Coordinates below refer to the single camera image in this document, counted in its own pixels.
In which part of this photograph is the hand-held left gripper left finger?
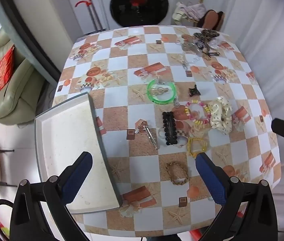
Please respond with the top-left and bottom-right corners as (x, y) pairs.
(10, 152), (93, 241)

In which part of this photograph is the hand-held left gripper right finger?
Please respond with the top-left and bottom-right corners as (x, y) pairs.
(195, 152), (279, 241)

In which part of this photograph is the grey shallow box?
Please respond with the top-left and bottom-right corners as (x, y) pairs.
(34, 92), (123, 214)

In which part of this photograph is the cream polka-dot scrunchie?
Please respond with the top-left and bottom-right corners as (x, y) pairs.
(208, 97), (232, 135)

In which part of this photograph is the pink yellow bead bracelet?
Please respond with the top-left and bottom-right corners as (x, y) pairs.
(184, 100), (212, 128)

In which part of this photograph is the silver hair clip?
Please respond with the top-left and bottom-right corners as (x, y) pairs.
(135, 119), (159, 150)

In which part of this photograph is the black claw clip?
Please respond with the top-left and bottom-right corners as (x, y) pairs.
(188, 85), (201, 97)

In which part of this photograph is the green plastic bangle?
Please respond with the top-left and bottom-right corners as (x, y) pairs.
(146, 79), (177, 104)

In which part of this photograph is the black beaded hair clip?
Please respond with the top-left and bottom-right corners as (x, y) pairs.
(162, 111), (179, 146)

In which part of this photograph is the beige leather sofa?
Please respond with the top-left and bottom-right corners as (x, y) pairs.
(0, 26), (47, 126)

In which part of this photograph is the pile of hair accessories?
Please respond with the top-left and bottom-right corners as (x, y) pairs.
(181, 34), (222, 61)

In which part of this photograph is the leopard print scrunchie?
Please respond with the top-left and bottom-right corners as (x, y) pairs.
(193, 29), (220, 43)

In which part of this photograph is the red printed cushion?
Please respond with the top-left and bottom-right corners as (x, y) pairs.
(0, 46), (16, 91)

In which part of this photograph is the pile of pale clothes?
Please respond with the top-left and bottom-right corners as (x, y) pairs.
(172, 1), (207, 26)

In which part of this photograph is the white washing machine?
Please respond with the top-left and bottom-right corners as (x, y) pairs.
(98, 0), (176, 29)

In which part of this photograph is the yellow hair tie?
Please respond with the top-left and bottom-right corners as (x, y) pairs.
(187, 137), (208, 157)

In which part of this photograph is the brown braided bracelet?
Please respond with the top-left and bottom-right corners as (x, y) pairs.
(166, 162), (189, 185)

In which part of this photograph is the silver clasp keychain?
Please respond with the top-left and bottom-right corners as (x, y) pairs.
(178, 54), (200, 71)

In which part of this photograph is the red handled mop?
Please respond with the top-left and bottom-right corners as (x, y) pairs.
(75, 0), (106, 32)

